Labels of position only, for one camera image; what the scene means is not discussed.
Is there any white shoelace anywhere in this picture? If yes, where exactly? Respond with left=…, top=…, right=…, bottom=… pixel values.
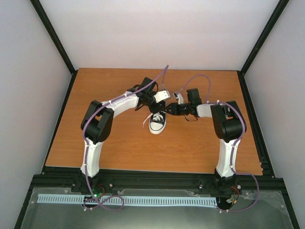
left=142, top=112, right=166, bottom=130

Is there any black white canvas sneaker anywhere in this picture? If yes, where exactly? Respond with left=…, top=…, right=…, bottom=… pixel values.
left=148, top=101, right=167, bottom=135

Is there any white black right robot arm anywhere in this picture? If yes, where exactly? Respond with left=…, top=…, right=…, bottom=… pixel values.
left=164, top=89, right=247, bottom=193

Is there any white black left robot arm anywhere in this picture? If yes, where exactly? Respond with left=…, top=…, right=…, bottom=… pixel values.
left=81, top=77, right=170, bottom=192

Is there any clear acrylic cover plate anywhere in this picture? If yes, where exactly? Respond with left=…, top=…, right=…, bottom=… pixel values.
left=21, top=188, right=292, bottom=229

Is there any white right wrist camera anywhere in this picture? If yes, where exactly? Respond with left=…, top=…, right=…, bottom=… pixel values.
left=173, top=92, right=184, bottom=104

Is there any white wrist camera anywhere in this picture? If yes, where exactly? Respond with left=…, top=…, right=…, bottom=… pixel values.
left=153, top=90, right=171, bottom=103
left=173, top=92, right=184, bottom=104

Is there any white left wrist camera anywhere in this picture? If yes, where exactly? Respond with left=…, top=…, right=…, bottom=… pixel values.
left=153, top=90, right=171, bottom=103

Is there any black aluminium frame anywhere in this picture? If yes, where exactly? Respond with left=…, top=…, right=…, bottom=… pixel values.
left=15, top=0, right=299, bottom=229

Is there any light blue slotted cable duct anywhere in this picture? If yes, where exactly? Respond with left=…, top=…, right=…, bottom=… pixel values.
left=37, top=194, right=217, bottom=208

